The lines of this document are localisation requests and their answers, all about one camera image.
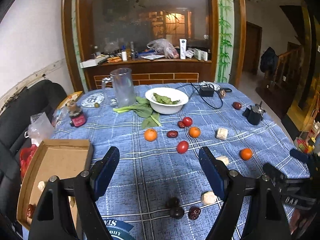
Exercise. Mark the dark red jujube upper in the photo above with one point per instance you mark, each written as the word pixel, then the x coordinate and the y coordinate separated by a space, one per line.
pixel 172 202

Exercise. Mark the clear glass pitcher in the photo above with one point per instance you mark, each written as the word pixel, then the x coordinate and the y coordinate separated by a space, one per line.
pixel 122 84

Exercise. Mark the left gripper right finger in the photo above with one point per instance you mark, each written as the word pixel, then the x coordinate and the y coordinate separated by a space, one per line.
pixel 266 218

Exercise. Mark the red jujube far right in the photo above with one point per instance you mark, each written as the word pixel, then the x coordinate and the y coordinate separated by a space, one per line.
pixel 237 105

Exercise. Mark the orange tangerine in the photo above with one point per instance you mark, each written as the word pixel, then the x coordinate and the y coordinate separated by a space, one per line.
pixel 246 154
pixel 150 134
pixel 194 132

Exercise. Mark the dark red jar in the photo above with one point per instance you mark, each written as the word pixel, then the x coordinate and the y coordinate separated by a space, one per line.
pixel 76 115

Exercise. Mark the dark red jujube lower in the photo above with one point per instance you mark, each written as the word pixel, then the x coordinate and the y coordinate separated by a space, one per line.
pixel 194 213

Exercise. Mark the plastic bag on counter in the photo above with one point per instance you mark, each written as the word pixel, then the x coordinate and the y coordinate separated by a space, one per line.
pixel 163 46

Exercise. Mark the beige sugarcane piece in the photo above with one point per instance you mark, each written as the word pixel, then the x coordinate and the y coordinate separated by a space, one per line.
pixel 224 159
pixel 222 133
pixel 208 198

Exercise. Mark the dark plum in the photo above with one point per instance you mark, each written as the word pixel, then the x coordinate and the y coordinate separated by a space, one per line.
pixel 176 212

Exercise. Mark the red jujube centre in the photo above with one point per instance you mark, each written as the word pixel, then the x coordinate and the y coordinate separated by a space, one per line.
pixel 172 134

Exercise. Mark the clear plastic bag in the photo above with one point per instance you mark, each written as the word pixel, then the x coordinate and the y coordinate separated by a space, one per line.
pixel 39 129

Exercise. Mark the white bowl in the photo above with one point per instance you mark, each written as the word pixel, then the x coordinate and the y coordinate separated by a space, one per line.
pixel 167 101

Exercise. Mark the red tomato front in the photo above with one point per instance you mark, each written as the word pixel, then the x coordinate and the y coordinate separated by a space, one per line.
pixel 182 147

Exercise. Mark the black leather sofa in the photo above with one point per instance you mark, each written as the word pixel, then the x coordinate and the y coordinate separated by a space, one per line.
pixel 44 96

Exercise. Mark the black mug with spoon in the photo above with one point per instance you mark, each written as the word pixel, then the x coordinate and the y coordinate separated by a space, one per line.
pixel 254 114

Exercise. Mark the red tomato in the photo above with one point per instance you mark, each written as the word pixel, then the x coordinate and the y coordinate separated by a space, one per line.
pixel 182 147
pixel 187 121

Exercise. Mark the white tall box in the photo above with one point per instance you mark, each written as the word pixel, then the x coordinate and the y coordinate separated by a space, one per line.
pixel 183 47

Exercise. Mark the wooden counter cabinet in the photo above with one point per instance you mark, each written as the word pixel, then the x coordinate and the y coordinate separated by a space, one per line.
pixel 161 71

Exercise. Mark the black power adapter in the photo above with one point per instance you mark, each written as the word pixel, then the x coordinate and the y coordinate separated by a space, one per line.
pixel 206 92

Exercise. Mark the green leafy vegetable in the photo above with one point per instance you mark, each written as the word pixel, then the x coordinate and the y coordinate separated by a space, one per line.
pixel 144 110

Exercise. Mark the red tomato back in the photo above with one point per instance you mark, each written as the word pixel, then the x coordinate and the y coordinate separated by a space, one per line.
pixel 187 121

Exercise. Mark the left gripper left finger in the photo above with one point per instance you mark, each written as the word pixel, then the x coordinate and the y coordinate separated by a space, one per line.
pixel 52 218

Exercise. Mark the blue plaid tablecloth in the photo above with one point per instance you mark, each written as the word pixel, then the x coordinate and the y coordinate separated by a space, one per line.
pixel 151 172

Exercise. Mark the brown cardboard box tray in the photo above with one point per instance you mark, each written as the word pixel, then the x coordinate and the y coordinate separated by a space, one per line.
pixel 64 158

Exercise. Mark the small red jujube by tomato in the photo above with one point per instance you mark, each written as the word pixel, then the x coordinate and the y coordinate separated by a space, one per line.
pixel 181 124

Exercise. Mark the dark red jujube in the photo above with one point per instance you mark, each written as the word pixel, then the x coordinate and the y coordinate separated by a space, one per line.
pixel 172 202
pixel 194 213

